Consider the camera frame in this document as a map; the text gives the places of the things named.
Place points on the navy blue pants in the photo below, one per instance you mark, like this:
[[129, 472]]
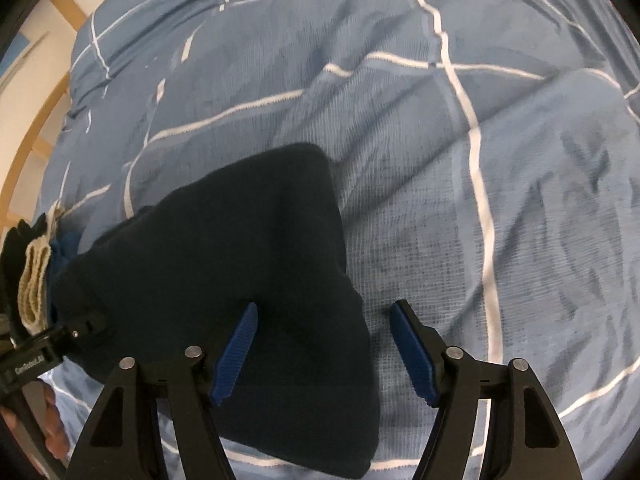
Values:
[[240, 250]]

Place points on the wooden bunk bed frame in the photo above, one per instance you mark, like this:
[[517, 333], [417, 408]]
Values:
[[35, 160]]

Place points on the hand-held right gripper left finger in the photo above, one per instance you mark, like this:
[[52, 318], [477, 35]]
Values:
[[239, 345]]

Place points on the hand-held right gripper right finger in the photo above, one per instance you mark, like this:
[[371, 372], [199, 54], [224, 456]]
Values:
[[414, 345]]

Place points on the blue checkered blanket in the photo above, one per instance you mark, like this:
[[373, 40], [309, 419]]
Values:
[[450, 160]]

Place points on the blue window blind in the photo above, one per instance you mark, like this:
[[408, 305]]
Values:
[[20, 60]]

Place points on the person's left hand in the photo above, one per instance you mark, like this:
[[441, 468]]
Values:
[[52, 420]]

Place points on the folded blue garment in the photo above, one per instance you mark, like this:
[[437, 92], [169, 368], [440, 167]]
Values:
[[62, 255]]

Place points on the stack of folded clothes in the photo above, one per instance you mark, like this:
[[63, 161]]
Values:
[[15, 260]]

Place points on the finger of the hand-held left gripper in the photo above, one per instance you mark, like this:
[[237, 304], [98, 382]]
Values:
[[85, 327]]

